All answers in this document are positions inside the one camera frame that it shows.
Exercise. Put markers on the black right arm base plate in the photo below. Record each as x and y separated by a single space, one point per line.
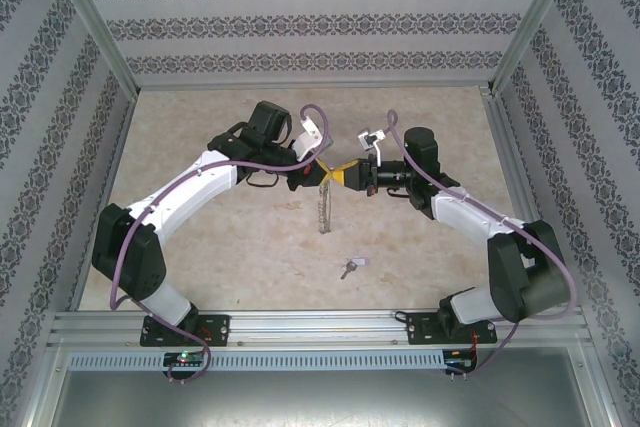
420 329

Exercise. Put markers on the aluminium table edge rail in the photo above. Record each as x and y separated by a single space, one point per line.
102 197
512 187

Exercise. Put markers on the long aluminium base rail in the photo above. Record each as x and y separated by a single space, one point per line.
310 329

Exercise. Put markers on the silver key with purple tag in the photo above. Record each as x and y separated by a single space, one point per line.
356 262

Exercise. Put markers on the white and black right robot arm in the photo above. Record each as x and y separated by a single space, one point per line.
470 212

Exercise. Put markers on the grey sheet metal shelf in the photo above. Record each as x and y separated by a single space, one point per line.
320 402

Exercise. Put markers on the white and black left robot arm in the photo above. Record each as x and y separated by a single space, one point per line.
195 187

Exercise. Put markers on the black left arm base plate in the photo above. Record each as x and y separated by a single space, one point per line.
220 332

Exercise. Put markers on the aluminium frame post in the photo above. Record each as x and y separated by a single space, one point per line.
95 22
535 22

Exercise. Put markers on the small circuit board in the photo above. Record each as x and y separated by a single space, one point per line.
457 362
182 360

